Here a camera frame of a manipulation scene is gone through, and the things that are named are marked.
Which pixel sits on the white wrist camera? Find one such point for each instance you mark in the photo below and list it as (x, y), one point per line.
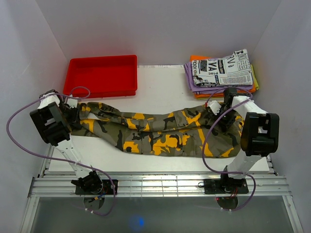
(214, 106)
(71, 103)

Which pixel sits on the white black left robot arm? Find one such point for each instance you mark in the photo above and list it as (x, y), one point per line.
(55, 118)

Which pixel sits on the yellow-green folded trousers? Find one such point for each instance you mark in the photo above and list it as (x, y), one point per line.
(255, 82)

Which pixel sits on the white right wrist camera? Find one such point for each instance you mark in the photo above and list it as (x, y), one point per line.
(214, 106)

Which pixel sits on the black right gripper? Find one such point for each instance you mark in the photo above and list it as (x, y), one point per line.
(225, 125)

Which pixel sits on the purple folded trousers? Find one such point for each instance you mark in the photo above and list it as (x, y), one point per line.
(209, 90)

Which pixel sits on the newspaper print folded trousers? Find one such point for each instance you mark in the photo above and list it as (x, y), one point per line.
(233, 70)

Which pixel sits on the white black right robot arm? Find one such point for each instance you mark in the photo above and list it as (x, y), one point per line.
(259, 137)

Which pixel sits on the camouflage yellow green trousers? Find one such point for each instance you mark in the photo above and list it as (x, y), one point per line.
(188, 132)

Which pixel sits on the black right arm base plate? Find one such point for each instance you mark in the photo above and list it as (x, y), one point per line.
(213, 187)

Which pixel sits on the aluminium frame rail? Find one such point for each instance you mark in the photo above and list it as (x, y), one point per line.
(158, 185)

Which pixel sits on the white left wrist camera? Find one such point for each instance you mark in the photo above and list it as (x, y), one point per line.
(71, 103)

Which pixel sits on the red plastic tray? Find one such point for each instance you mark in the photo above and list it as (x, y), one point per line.
(108, 76)

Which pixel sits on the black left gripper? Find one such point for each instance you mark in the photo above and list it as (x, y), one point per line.
(75, 118)

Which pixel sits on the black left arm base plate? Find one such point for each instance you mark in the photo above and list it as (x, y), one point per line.
(107, 188)

